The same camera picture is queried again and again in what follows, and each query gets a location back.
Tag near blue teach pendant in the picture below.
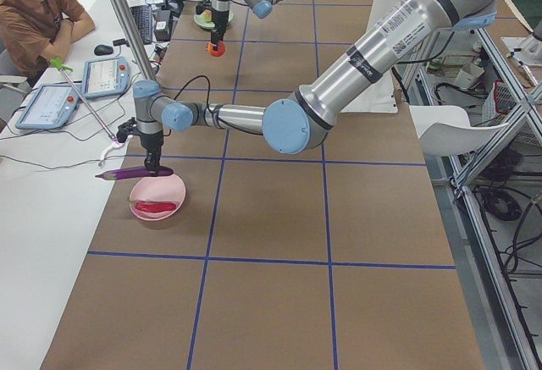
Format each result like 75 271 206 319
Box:
15 84 78 130

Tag far blue teach pendant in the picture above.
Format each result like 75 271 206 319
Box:
81 57 130 100

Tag blue teach pendant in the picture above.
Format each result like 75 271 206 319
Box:
15 84 78 130
81 57 130 100

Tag red pomegranate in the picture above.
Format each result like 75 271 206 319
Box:
207 41 225 57

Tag purple eggplant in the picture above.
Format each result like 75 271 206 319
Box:
96 166 174 181

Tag black computer mouse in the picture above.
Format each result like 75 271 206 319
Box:
93 44 113 56

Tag yellow pink peach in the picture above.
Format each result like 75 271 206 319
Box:
202 9 212 23

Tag green plate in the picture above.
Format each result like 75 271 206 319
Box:
193 11 234 31

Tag red chili pepper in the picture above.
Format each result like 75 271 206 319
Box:
129 200 177 213

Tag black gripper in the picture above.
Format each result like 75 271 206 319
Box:
210 8 230 51
140 132 163 177

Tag aluminium frame post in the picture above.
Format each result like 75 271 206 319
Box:
109 0 157 82

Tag metal rod green handle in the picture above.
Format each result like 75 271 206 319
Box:
50 57 117 141

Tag man in brown shirt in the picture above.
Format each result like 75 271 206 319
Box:
1 0 95 86

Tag black keyboard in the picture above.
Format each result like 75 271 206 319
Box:
130 5 153 45

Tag pink plate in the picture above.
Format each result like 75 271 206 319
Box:
129 174 186 221

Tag white chair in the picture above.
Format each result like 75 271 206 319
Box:
409 105 509 157

